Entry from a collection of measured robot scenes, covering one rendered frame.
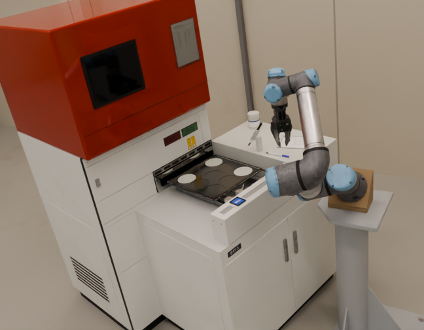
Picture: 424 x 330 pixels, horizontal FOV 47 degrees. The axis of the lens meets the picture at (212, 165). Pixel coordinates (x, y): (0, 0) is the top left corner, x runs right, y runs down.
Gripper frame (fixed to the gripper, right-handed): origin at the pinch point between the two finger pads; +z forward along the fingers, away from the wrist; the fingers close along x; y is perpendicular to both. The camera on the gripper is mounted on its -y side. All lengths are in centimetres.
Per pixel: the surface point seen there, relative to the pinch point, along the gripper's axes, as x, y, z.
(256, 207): -16.5, 9.1, 26.3
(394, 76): 109, -148, 32
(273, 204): -7.3, 0.7, 31.5
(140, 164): -71, -26, 11
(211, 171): -36, -35, 27
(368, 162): 93, -159, 107
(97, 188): -91, -8, 11
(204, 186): -40, -20, 27
